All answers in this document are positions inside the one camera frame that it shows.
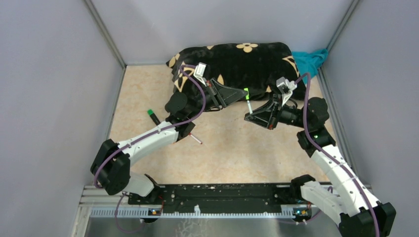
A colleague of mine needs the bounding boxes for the white pen with green tip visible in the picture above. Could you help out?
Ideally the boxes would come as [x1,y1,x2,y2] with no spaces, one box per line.
[247,100,253,114]

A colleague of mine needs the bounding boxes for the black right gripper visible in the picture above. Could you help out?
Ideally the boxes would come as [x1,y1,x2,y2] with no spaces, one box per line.
[245,94,309,130]

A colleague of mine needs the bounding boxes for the black marker with green tip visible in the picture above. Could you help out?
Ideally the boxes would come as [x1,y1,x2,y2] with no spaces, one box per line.
[147,109,161,125]

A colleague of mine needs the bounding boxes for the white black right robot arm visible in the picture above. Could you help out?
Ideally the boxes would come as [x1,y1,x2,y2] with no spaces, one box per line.
[245,94,396,237]

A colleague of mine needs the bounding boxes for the clear highlighter with green cap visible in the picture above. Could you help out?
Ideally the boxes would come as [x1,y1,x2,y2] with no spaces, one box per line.
[244,87,250,101]

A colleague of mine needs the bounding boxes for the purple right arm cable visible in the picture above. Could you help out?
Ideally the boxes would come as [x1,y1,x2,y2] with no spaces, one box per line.
[294,72,381,237]

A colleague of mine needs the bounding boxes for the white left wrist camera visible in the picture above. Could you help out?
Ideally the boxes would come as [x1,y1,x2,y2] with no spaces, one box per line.
[193,62,209,87]

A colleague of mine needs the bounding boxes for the black pillow with beige flowers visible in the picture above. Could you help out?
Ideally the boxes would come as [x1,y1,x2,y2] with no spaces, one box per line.
[166,42,306,108]

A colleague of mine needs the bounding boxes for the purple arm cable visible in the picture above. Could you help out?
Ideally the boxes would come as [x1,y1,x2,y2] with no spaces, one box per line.
[294,72,381,237]
[93,65,207,235]

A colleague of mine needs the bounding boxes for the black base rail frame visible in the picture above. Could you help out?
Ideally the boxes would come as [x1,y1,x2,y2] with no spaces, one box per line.
[79,183,374,224]

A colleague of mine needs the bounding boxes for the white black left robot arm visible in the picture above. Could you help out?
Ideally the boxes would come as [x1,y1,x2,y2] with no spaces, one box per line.
[90,79,249,204]

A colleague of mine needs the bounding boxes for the teal cloth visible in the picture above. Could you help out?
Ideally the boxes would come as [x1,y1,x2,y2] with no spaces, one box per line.
[292,48,329,78]

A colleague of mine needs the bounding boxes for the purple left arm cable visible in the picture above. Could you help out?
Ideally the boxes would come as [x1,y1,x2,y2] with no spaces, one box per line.
[93,65,207,235]

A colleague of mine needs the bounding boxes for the white marker with red tip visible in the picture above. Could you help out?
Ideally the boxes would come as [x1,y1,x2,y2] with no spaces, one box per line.
[190,134,203,144]

